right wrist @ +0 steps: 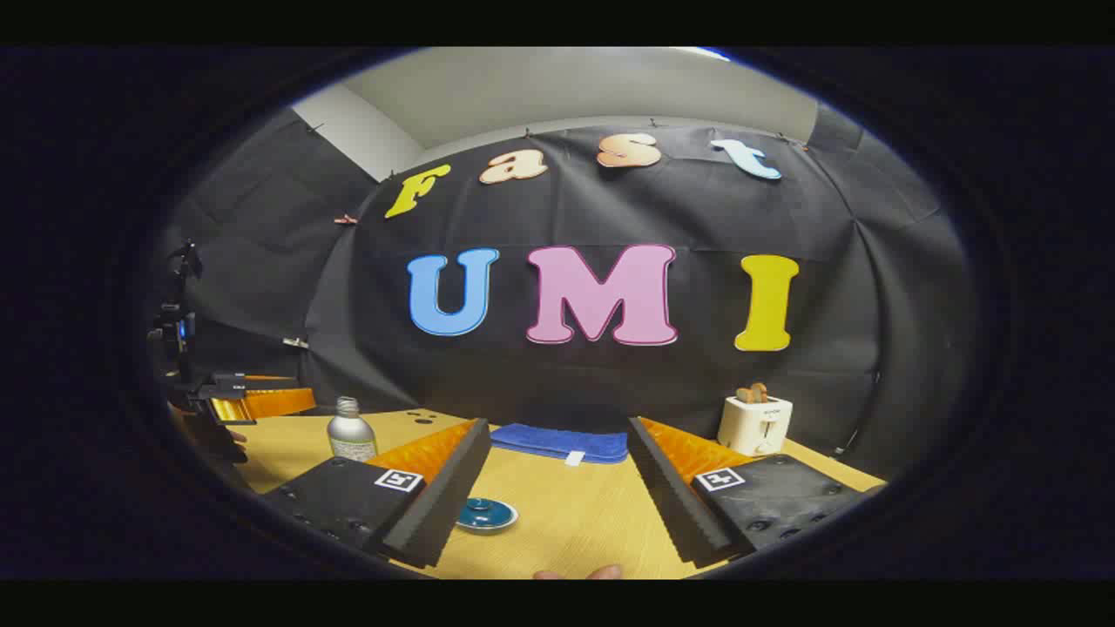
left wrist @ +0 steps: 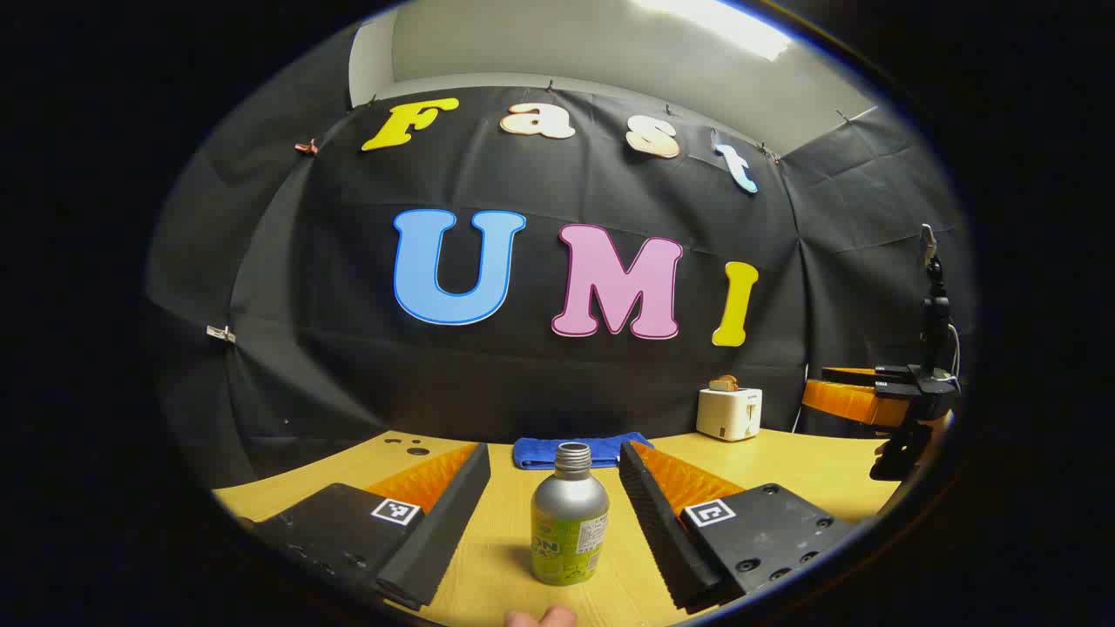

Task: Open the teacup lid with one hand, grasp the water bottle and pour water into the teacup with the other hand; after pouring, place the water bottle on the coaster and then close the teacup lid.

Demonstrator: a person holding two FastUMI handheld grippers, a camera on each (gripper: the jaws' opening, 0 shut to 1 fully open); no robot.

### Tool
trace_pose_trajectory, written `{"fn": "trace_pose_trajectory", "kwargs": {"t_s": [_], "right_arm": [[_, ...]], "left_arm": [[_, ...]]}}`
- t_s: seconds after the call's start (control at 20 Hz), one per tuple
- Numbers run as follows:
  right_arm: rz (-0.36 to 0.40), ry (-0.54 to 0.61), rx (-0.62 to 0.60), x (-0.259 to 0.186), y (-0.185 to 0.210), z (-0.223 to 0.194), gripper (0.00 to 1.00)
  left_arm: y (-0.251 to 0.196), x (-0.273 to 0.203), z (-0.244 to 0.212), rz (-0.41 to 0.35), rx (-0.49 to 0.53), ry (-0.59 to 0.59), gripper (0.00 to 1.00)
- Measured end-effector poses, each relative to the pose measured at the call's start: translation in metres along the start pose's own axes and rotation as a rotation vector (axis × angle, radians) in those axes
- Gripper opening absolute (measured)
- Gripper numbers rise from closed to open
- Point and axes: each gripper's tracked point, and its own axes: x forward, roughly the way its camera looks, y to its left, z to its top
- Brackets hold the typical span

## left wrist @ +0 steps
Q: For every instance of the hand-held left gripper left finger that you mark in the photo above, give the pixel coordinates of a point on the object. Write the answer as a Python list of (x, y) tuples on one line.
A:
[(449, 522)]

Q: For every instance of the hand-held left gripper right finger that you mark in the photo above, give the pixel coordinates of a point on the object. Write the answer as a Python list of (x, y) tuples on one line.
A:
[(653, 522)]

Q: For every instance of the black camera stand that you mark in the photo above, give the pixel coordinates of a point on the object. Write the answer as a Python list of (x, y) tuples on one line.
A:
[(936, 313)]

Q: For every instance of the white toaster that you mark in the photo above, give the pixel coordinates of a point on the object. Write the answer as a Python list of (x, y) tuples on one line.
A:
[(727, 416)]

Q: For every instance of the blue folded towel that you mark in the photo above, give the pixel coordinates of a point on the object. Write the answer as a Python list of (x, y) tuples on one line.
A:
[(536, 453)]

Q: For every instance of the silver green label water bottle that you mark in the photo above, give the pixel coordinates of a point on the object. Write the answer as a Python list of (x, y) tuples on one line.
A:
[(570, 514)]

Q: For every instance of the copper cloth clip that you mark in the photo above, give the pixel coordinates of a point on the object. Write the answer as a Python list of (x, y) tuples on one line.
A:
[(306, 147)]

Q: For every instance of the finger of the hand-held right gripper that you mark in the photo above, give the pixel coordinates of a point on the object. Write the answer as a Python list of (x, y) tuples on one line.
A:
[(845, 402), (849, 375)]

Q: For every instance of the black backdrop cloth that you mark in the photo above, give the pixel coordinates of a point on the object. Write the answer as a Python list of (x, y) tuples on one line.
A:
[(348, 374)]

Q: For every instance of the white cloth clip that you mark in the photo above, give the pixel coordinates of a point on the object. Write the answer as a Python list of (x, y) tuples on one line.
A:
[(220, 333)]

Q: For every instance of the bread slice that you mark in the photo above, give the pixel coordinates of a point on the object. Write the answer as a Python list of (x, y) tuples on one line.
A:
[(723, 383)]

